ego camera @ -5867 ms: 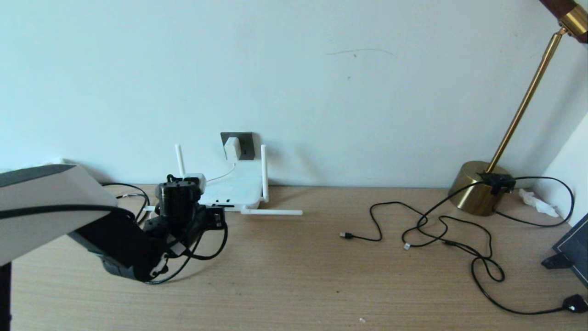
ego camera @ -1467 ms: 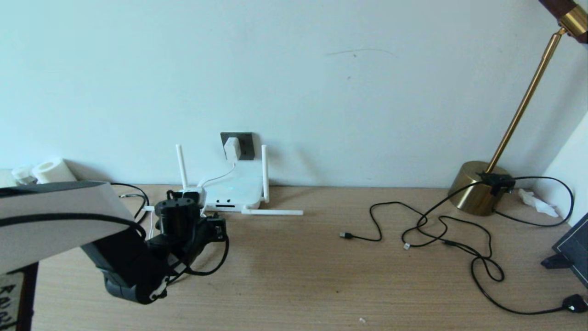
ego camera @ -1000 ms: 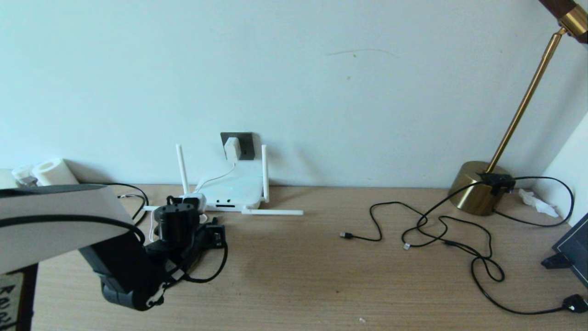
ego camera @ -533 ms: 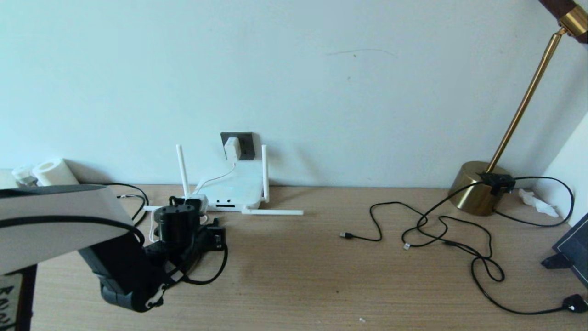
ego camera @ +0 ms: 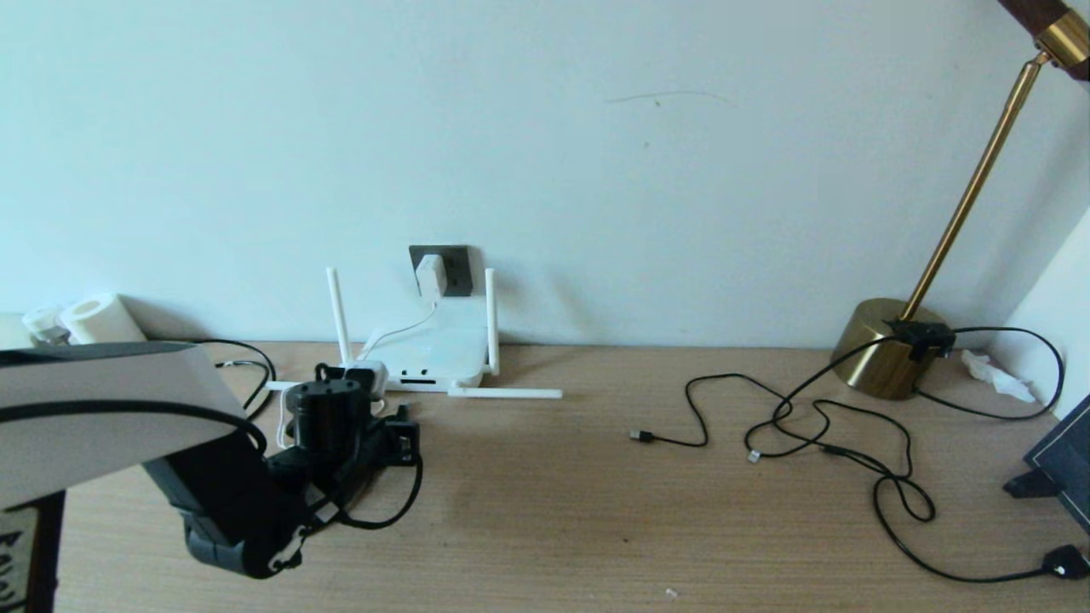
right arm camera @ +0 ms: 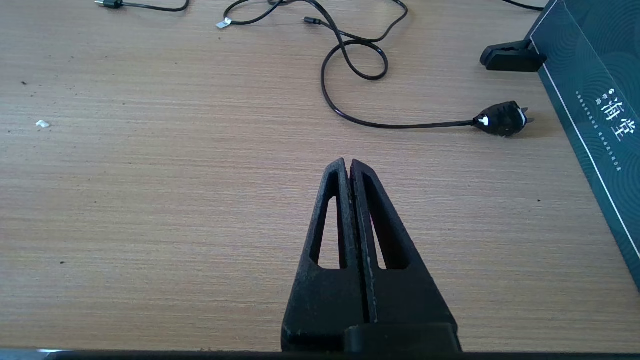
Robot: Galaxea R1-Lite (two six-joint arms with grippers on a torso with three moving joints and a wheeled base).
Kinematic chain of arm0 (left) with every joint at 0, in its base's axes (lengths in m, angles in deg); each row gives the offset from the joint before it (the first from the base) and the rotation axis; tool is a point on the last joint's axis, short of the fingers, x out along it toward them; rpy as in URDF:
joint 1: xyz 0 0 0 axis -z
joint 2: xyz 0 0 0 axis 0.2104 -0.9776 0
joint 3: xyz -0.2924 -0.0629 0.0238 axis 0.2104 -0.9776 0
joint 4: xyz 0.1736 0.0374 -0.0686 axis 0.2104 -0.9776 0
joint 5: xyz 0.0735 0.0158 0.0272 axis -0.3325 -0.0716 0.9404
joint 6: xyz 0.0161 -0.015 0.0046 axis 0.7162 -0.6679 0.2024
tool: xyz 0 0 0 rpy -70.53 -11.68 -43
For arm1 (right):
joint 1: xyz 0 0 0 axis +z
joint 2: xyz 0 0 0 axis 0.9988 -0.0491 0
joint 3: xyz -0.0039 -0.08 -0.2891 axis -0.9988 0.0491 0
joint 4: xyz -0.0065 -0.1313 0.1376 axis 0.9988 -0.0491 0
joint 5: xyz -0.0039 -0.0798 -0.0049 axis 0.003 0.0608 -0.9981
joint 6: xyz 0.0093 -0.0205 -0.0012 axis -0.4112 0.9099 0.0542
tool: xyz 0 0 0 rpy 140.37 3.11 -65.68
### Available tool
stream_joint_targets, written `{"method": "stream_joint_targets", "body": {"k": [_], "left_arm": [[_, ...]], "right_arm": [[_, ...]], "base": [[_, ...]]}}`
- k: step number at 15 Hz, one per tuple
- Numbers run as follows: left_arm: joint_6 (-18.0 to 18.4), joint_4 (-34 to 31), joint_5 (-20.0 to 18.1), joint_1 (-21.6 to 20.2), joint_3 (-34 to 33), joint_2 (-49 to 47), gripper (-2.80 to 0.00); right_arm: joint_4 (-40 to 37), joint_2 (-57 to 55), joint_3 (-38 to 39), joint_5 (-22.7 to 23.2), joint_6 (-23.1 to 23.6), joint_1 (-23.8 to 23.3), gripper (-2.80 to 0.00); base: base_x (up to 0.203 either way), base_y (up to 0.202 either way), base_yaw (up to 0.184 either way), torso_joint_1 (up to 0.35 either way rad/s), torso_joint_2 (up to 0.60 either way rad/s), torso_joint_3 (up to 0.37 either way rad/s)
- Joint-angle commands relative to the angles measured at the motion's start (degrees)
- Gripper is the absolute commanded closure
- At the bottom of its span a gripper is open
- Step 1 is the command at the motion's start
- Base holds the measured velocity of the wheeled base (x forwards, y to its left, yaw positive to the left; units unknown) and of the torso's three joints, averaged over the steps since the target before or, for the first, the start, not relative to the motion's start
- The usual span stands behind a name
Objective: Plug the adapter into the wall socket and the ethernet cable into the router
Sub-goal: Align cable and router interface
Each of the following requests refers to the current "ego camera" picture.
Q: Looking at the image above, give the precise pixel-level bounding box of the white adapter cable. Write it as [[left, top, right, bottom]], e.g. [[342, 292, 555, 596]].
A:
[[277, 298, 439, 450]]

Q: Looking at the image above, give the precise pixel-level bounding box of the white power adapter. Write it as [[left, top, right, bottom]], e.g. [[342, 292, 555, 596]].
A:
[[415, 254, 447, 299]]

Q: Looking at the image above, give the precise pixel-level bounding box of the white wifi router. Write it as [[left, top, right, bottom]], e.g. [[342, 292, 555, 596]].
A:
[[267, 268, 563, 399]]

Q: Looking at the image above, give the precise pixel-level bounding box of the white paper roll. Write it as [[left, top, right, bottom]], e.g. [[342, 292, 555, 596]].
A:
[[60, 294, 146, 344]]

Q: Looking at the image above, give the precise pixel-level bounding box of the small clear jar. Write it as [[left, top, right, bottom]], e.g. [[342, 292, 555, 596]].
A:
[[22, 306, 67, 343]]

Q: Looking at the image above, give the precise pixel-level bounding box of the brass desk lamp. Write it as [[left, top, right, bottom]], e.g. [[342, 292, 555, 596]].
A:
[[830, 0, 1090, 401]]

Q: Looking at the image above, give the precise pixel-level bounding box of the crumpled white tissue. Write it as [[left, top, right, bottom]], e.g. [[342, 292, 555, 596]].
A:
[[960, 350, 1036, 404]]

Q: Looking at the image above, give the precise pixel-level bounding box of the black left camera cable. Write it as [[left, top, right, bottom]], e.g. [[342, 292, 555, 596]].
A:
[[0, 364, 425, 530]]

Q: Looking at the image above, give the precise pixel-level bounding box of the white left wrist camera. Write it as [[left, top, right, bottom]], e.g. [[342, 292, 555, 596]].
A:
[[339, 360, 389, 398]]

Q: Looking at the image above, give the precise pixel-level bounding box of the grey wall socket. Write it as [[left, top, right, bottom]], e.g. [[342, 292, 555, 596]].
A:
[[408, 245, 472, 297]]

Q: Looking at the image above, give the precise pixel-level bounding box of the thin black usb cable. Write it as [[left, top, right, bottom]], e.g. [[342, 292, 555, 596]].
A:
[[631, 373, 938, 522]]

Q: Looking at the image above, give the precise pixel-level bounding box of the black inline cord switch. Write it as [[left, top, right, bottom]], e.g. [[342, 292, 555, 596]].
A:
[[883, 319, 955, 363]]

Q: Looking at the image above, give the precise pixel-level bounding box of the black lamp power cord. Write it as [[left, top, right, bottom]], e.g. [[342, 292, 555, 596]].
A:
[[771, 327, 1090, 584]]

